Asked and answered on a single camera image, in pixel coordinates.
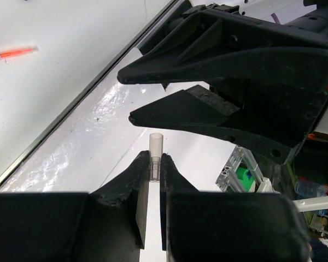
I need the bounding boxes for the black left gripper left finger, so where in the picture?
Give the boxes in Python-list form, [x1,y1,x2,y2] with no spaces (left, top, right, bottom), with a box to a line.
[0,151,150,261]

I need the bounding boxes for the silver foil covered panel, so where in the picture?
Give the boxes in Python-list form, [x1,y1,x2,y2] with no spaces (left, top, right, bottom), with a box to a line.
[0,49,234,192]

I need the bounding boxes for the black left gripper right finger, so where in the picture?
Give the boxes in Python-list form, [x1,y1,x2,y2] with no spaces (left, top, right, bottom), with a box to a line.
[160,154,311,261]

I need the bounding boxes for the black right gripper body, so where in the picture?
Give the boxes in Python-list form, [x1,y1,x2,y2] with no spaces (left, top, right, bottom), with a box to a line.
[289,40,328,164]

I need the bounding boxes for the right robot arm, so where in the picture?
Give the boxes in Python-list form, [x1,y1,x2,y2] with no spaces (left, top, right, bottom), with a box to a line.
[118,1,328,164]

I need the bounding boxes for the thin orange pen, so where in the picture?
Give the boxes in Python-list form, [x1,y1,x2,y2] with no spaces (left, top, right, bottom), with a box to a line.
[0,46,38,60]

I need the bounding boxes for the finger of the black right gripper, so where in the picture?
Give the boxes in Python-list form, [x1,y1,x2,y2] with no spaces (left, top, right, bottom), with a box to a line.
[129,85,328,164]
[118,9,328,86]

